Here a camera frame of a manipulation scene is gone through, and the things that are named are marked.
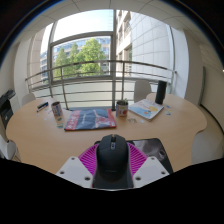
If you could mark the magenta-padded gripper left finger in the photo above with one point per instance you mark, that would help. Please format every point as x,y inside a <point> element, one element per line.
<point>75,171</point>

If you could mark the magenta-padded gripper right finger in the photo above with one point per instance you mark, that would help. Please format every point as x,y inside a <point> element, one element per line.
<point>150,170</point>

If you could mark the black computer mouse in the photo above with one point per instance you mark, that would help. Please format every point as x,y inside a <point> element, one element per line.
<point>112,160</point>

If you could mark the black mouse pad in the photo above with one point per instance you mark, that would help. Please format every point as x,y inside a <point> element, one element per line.
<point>153,148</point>

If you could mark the red and black magazine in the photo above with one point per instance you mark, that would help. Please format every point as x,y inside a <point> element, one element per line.
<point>90,119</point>

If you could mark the light blue picture book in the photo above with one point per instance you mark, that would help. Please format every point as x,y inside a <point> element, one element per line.
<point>146,109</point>

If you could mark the white printed can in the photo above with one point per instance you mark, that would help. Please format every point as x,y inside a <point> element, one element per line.
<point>57,109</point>

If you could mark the small printed plant pot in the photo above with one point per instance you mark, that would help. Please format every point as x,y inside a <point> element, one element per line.
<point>122,109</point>

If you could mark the black cylinder speaker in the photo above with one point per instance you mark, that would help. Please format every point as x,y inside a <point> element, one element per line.
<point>160,91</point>

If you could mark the metal railing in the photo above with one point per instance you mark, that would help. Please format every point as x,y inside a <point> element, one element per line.
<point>100,62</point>

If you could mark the green tree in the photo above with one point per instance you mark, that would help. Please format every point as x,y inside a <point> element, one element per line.
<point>88,55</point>

